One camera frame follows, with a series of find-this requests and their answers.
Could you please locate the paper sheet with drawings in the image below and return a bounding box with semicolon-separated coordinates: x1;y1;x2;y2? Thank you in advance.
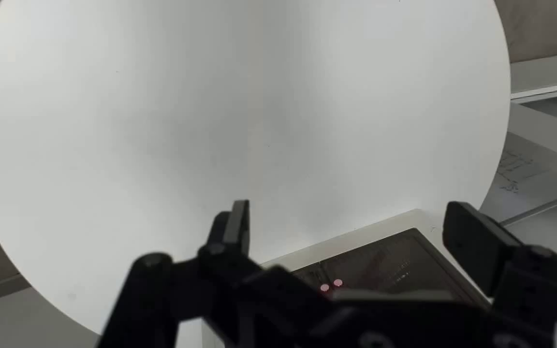
481;136;557;225

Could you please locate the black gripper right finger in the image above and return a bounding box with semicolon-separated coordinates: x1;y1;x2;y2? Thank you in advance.
440;199;557;348

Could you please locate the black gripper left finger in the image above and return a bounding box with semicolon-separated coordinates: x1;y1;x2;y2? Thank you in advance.
96;199;274;348

